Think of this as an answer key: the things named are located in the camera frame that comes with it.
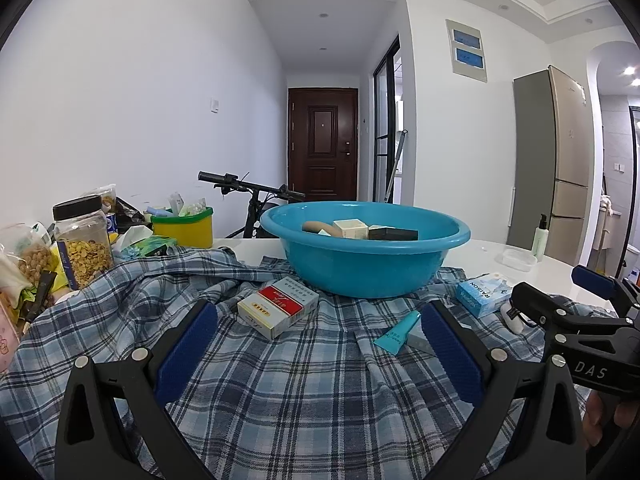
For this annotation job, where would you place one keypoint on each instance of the person's right hand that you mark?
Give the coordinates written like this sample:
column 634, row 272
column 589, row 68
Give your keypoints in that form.
column 624, row 417

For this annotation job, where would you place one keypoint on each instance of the wall electrical panel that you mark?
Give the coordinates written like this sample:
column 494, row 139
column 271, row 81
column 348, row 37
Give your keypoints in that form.
column 467, row 51

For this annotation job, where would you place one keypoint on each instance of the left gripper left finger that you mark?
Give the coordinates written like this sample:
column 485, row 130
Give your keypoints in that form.
column 92, row 441

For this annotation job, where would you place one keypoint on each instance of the dark brown door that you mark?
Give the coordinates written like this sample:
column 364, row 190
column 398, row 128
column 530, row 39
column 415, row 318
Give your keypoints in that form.
column 323, row 142

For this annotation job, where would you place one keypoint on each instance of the teal cosmetic tube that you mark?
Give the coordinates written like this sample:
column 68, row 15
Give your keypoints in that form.
column 393, row 340

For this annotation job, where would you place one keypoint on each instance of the green lotion pump bottle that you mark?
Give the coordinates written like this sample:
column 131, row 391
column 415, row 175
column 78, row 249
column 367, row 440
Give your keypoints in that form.
column 540, row 238

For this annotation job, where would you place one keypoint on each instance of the blue plaid shirt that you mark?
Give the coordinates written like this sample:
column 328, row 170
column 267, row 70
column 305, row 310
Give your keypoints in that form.
column 322, row 401

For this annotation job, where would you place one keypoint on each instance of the grey refrigerator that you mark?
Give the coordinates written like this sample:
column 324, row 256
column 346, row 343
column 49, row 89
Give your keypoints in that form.
column 553, row 169

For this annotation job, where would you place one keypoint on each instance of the red white cigarette box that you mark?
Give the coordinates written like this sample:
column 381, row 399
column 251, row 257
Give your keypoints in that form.
column 275, row 308

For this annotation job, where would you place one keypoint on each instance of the green snack bag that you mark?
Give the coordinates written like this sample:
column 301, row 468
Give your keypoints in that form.
column 149, row 247

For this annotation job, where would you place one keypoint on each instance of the snack jar black lid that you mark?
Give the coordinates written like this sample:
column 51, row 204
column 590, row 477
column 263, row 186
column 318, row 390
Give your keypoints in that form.
column 80, row 232

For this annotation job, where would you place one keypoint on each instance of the light blue Raison box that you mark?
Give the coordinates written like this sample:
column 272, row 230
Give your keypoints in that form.
column 484, row 294

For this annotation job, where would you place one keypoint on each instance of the black bicycle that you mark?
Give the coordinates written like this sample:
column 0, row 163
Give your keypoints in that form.
column 261, row 199

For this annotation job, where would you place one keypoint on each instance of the cream square box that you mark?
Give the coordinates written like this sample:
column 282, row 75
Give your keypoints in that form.
column 353, row 229

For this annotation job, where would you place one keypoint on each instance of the wall light switch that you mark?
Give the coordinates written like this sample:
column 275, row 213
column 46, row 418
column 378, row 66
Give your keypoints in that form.
column 214, row 105

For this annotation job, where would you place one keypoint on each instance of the yellow green bin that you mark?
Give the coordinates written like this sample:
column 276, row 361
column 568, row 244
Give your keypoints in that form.
column 194, row 231

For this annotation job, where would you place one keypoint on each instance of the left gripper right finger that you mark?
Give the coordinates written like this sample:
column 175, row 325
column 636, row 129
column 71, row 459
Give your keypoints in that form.
column 546, row 440

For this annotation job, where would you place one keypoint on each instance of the clear plastic container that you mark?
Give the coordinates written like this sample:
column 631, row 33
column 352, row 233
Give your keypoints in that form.
column 518, row 259

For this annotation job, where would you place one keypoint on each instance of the blue plastic basin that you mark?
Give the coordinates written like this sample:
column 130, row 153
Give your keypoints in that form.
column 367, row 269

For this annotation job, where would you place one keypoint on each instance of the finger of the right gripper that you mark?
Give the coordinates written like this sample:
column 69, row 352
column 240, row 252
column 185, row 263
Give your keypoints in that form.
column 622, row 294
column 544, row 311

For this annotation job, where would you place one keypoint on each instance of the mop handle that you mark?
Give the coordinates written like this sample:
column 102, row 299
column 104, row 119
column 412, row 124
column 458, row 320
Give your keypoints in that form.
column 401, row 140

